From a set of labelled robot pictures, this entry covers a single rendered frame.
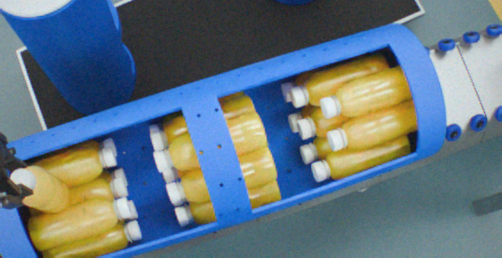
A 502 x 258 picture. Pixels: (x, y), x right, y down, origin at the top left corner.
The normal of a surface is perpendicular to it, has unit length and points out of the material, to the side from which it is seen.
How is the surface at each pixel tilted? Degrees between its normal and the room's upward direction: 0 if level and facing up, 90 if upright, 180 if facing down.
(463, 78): 0
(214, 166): 19
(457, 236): 0
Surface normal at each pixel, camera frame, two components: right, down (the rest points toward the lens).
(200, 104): -0.08, -0.67
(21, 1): 0.05, -0.25
